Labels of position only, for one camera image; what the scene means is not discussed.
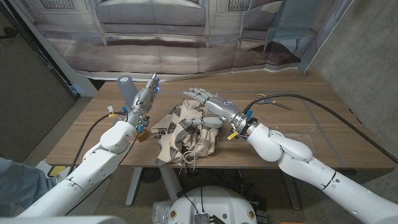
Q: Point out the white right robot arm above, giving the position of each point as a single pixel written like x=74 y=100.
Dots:
x=311 y=171

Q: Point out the person in blue jeans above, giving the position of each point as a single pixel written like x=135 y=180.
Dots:
x=18 y=186

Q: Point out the white table leg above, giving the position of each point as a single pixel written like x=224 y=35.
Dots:
x=133 y=189
x=170 y=183

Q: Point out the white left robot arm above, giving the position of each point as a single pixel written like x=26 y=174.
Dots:
x=90 y=168

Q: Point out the clear plastic clamshell container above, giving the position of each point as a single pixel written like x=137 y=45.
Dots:
x=300 y=140

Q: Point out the grey table leg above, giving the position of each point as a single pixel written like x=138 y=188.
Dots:
x=291 y=189

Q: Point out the printed sofa room backdrop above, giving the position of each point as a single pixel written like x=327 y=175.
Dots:
x=149 y=53

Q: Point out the clear plastic packaging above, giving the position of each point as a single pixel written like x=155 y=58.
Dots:
x=160 y=211

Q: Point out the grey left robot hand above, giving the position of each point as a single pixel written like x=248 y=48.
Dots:
x=142 y=99

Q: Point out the grey cylindrical cup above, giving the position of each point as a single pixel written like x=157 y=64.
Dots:
x=126 y=90

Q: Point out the cream plaid fringed scarf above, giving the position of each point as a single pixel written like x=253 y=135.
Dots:
x=183 y=140

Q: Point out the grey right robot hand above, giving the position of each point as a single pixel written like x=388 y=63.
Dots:
x=222 y=107

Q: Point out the small wooden block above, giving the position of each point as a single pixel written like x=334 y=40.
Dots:
x=143 y=136

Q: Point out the yellow floor object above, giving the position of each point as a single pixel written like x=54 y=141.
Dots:
x=55 y=171

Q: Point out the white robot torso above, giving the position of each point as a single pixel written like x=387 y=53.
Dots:
x=211 y=205

